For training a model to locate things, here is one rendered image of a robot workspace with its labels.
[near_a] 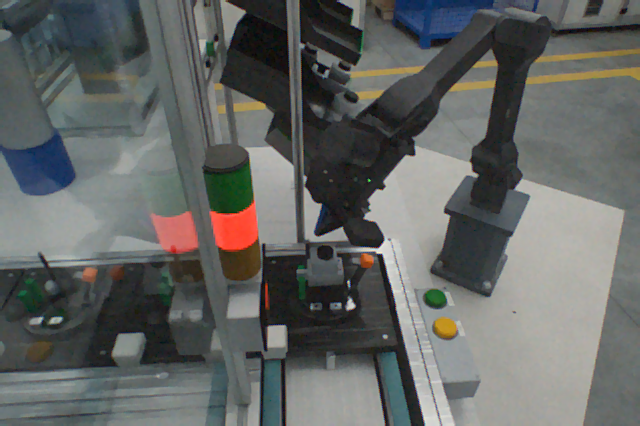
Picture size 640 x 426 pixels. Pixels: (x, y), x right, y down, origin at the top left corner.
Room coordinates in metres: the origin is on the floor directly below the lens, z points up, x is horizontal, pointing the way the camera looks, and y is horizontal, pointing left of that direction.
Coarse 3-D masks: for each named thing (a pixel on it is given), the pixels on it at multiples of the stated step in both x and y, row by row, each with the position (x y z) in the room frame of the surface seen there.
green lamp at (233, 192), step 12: (204, 180) 0.36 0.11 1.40; (216, 180) 0.35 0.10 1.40; (228, 180) 0.36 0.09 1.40; (240, 180) 0.36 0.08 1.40; (216, 192) 0.36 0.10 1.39; (228, 192) 0.36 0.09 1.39; (240, 192) 0.36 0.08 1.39; (252, 192) 0.38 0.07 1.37; (216, 204) 0.36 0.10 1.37; (228, 204) 0.35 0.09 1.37; (240, 204) 0.36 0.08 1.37
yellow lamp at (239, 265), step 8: (256, 240) 0.37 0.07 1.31; (224, 248) 0.36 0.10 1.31; (248, 248) 0.36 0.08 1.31; (256, 248) 0.37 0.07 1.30; (224, 256) 0.36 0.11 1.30; (232, 256) 0.35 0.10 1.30; (240, 256) 0.36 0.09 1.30; (248, 256) 0.36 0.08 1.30; (256, 256) 0.37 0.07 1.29; (224, 264) 0.36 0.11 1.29; (232, 264) 0.35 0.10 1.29; (240, 264) 0.36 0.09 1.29; (248, 264) 0.36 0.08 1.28; (256, 264) 0.37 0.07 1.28; (224, 272) 0.36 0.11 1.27; (232, 272) 0.35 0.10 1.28; (240, 272) 0.35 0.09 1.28; (248, 272) 0.36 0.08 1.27; (256, 272) 0.37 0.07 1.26; (232, 280) 0.35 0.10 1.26; (240, 280) 0.35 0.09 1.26
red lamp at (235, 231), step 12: (252, 204) 0.38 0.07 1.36; (216, 216) 0.36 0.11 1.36; (228, 216) 0.35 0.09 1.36; (240, 216) 0.36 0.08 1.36; (252, 216) 0.37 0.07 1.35; (216, 228) 0.36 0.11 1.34; (228, 228) 0.35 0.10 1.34; (240, 228) 0.36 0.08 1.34; (252, 228) 0.37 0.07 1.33; (216, 240) 0.36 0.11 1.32; (228, 240) 0.35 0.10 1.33; (240, 240) 0.36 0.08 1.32; (252, 240) 0.37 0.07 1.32
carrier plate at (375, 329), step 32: (288, 256) 0.69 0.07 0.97; (352, 256) 0.69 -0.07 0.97; (288, 288) 0.60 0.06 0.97; (384, 288) 0.60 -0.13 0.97; (288, 320) 0.52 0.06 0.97; (352, 320) 0.52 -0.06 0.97; (384, 320) 0.52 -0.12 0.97; (288, 352) 0.45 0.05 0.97; (320, 352) 0.46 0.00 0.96; (352, 352) 0.46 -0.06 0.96
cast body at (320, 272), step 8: (312, 248) 0.59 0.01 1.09; (320, 248) 0.58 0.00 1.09; (328, 248) 0.58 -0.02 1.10; (312, 256) 0.57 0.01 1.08; (320, 256) 0.56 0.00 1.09; (328, 256) 0.56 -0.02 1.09; (336, 256) 0.57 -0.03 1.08; (312, 264) 0.55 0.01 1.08; (320, 264) 0.55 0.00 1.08; (328, 264) 0.56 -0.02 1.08; (336, 264) 0.56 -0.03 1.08; (304, 272) 0.57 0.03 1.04; (312, 272) 0.55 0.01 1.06; (320, 272) 0.55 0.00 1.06; (328, 272) 0.56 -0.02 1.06; (336, 272) 0.56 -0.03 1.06; (312, 280) 0.55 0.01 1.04; (320, 280) 0.55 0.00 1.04; (328, 280) 0.56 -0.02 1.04; (336, 280) 0.56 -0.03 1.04
